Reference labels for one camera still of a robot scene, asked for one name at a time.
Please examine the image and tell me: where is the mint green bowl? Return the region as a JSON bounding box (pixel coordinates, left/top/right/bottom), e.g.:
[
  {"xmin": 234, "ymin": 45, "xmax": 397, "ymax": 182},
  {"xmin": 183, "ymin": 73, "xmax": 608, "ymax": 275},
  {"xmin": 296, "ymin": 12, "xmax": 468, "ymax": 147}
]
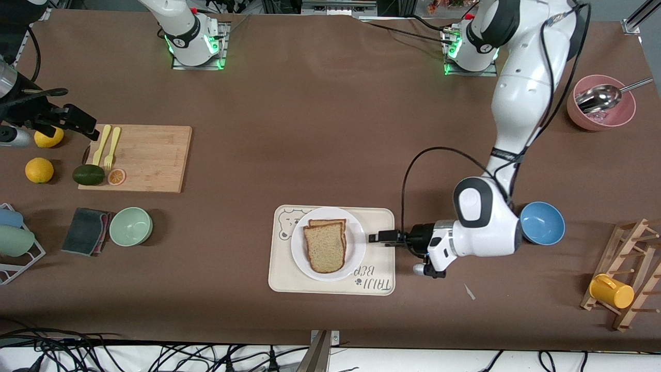
[{"xmin": 109, "ymin": 207, "xmax": 153, "ymax": 247}]

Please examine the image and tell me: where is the metal spoon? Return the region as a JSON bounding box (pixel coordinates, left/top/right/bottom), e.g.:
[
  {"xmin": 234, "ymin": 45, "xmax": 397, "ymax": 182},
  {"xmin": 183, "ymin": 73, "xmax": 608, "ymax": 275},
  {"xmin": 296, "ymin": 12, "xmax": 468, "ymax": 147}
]
[{"xmin": 575, "ymin": 77, "xmax": 654, "ymax": 114}]

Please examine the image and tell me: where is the yellow plastic fork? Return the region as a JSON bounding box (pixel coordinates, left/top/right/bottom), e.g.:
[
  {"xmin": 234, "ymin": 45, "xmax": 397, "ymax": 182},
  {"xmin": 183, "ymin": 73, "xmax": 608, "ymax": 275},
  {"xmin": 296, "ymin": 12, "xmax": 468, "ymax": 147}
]
[{"xmin": 104, "ymin": 127, "xmax": 121, "ymax": 171}]

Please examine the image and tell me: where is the white wire rack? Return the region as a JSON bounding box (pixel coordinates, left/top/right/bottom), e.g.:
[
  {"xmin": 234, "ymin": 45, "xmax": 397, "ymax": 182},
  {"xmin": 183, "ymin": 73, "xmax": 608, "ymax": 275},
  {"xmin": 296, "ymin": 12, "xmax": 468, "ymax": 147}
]
[{"xmin": 0, "ymin": 203, "xmax": 46, "ymax": 286}]

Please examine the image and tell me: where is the pink bowl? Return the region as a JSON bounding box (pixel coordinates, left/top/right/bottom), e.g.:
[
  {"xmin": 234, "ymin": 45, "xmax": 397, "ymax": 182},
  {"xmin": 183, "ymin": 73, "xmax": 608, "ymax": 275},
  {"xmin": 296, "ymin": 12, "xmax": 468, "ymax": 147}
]
[{"xmin": 566, "ymin": 74, "xmax": 637, "ymax": 131}]

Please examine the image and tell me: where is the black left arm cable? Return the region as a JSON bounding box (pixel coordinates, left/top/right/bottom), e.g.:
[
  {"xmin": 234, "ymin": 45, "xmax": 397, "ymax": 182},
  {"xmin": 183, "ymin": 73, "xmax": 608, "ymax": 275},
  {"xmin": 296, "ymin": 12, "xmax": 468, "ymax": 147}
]
[{"xmin": 402, "ymin": 0, "xmax": 590, "ymax": 243}]

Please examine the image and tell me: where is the wooden cutting board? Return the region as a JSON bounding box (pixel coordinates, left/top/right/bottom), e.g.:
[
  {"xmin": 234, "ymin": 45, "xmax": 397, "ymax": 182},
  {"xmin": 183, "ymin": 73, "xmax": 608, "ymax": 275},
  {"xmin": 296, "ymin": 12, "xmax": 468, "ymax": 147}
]
[{"xmin": 78, "ymin": 124, "xmax": 193, "ymax": 194}]

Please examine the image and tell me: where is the white round plate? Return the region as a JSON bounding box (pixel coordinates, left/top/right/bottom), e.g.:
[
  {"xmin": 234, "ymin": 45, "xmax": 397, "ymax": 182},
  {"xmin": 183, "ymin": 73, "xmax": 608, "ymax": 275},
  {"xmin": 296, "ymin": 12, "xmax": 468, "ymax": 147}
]
[{"xmin": 291, "ymin": 207, "xmax": 367, "ymax": 283}]

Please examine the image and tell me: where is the cream bear print tray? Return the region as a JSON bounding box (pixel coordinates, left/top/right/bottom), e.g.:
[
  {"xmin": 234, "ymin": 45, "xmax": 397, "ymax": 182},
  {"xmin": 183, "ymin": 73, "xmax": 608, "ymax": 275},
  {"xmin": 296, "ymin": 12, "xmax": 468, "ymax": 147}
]
[{"xmin": 268, "ymin": 205, "xmax": 396, "ymax": 296}]

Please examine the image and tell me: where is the yellow plastic knife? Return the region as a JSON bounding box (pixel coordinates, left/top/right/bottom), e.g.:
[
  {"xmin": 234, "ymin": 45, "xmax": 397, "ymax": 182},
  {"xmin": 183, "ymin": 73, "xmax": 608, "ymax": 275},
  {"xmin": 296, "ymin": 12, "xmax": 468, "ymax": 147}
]
[{"xmin": 92, "ymin": 125, "xmax": 112, "ymax": 167}]

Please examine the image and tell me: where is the yellow lemon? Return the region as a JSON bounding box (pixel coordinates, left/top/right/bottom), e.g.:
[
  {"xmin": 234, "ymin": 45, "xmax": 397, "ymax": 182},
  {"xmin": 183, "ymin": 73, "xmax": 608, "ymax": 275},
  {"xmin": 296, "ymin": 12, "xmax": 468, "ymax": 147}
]
[
  {"xmin": 25, "ymin": 157, "xmax": 55, "ymax": 184},
  {"xmin": 34, "ymin": 129, "xmax": 65, "ymax": 149}
]

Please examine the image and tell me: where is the dark green avocado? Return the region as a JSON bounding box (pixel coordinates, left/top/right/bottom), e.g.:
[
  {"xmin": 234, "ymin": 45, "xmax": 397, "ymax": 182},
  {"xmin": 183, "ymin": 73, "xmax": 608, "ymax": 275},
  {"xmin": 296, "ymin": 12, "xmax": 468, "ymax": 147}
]
[{"xmin": 72, "ymin": 164, "xmax": 106, "ymax": 186}]

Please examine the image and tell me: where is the black cable tangle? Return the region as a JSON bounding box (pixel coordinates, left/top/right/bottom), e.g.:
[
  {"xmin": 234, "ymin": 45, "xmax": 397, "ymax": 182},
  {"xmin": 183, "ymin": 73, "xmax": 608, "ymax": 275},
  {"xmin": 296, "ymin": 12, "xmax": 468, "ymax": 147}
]
[{"xmin": 0, "ymin": 319, "xmax": 310, "ymax": 372}]

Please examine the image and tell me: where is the yellow mug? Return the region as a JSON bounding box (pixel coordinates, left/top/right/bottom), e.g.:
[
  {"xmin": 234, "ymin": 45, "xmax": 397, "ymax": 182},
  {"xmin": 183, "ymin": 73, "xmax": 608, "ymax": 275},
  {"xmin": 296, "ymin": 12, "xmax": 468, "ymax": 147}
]
[{"xmin": 589, "ymin": 273, "xmax": 635, "ymax": 309}]

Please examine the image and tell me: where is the speckled wholegrain bread slice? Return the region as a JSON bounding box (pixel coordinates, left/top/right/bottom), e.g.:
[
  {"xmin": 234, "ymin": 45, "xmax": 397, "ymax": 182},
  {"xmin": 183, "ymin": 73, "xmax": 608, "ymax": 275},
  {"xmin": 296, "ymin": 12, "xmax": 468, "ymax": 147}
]
[{"xmin": 303, "ymin": 223, "xmax": 347, "ymax": 274}]

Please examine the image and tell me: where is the black base power cable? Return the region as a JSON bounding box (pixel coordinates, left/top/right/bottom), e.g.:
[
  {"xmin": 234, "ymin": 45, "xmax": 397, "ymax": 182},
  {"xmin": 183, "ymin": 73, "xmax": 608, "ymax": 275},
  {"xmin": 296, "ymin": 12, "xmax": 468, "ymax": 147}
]
[{"xmin": 356, "ymin": 15, "xmax": 458, "ymax": 44}]

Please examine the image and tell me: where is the grey metal equipment box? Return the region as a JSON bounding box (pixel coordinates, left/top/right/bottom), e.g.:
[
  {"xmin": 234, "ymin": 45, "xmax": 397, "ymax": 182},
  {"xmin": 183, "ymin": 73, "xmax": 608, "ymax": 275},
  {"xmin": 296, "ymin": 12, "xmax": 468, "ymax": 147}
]
[{"xmin": 301, "ymin": 0, "xmax": 379, "ymax": 17}]

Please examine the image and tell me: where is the wooden peg rack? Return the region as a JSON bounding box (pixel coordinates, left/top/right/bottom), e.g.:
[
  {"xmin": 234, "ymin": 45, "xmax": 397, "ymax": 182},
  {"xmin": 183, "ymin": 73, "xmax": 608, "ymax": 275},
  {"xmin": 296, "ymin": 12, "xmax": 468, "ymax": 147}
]
[{"xmin": 580, "ymin": 218, "xmax": 661, "ymax": 332}]

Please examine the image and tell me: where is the blue bowl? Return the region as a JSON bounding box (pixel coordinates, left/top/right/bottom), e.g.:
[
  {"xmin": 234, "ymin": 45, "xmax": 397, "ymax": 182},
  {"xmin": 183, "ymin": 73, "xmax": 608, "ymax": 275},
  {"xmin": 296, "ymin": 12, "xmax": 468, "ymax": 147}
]
[{"xmin": 519, "ymin": 201, "xmax": 566, "ymax": 246}]

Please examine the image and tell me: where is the golden toast bread slice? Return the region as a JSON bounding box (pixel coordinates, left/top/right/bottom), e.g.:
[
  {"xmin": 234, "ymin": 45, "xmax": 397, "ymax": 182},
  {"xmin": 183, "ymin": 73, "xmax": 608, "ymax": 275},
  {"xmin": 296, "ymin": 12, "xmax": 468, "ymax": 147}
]
[{"xmin": 308, "ymin": 219, "xmax": 348, "ymax": 255}]

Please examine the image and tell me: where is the sage green cup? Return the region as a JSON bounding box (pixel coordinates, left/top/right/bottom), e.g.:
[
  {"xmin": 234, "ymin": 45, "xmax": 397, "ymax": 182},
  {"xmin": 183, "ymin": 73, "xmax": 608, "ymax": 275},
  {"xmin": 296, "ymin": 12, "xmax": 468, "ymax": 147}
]
[{"xmin": 0, "ymin": 225, "xmax": 36, "ymax": 257}]

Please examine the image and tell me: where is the grey pink folded cloth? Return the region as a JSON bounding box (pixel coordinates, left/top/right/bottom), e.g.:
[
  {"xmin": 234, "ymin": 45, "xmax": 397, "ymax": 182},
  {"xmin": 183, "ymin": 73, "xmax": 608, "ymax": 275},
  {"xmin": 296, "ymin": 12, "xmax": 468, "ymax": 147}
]
[{"xmin": 61, "ymin": 207, "xmax": 112, "ymax": 257}]

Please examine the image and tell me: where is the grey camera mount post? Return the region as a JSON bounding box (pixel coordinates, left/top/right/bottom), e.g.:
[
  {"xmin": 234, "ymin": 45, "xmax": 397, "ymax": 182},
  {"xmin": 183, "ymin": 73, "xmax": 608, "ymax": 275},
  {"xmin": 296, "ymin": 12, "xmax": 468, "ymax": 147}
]
[{"xmin": 295, "ymin": 330, "xmax": 340, "ymax": 372}]

